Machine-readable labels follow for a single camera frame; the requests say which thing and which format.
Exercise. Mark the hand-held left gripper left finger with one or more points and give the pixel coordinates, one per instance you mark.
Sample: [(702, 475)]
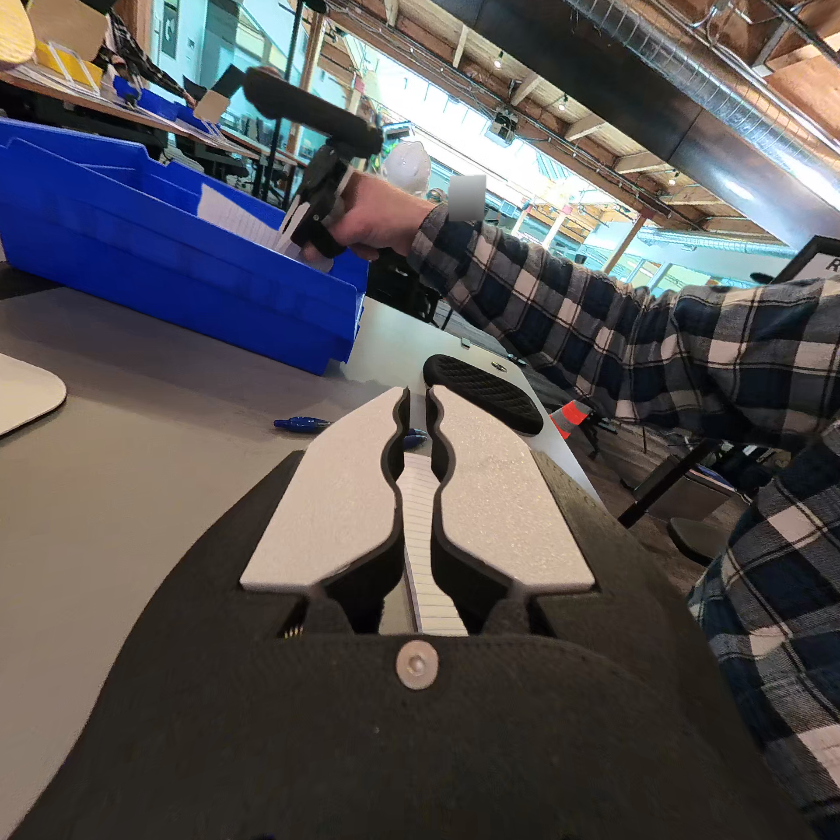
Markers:
[(328, 512)]

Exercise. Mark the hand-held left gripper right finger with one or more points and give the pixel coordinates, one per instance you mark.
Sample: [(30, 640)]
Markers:
[(505, 518)]

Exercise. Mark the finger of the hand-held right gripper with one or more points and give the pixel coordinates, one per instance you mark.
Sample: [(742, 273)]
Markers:
[(293, 222)]

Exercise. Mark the white lined notepad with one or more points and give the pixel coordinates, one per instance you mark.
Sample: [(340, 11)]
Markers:
[(423, 558), (229, 216)]

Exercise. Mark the blue pen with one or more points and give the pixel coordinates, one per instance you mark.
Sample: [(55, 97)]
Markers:
[(298, 424)]

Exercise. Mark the blue plastic bin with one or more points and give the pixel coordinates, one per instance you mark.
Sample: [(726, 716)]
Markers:
[(164, 275)]

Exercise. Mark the person's right forearm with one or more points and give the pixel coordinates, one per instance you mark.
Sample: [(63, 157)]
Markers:
[(525, 289)]

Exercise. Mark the grey desk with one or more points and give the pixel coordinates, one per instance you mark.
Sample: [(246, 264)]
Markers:
[(131, 492)]

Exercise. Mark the person's right hand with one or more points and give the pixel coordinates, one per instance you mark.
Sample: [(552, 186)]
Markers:
[(380, 216)]

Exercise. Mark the white hard hat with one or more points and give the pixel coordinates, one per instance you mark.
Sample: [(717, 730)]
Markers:
[(407, 167)]

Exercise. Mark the orange traffic cone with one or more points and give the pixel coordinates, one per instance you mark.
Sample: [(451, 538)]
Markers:
[(569, 420)]

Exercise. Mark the black wrist rest pad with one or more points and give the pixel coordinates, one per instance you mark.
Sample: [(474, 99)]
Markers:
[(485, 394)]

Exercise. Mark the black metal bar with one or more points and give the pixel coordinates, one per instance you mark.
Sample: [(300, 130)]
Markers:
[(669, 485)]

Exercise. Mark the small blue storage bin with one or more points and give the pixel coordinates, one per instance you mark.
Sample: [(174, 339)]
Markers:
[(151, 102)]

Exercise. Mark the background wooden table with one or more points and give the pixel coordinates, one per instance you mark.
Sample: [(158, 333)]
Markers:
[(59, 94)]

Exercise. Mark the person's plaid shirt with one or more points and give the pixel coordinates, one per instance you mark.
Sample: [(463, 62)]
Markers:
[(774, 623)]

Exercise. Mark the white stand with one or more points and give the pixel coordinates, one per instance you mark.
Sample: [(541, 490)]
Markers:
[(26, 394)]

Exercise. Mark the black framed white sign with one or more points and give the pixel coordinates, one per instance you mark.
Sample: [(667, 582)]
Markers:
[(823, 262)]

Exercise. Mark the silver ventilation duct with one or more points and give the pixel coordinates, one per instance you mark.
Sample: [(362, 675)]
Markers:
[(722, 85)]

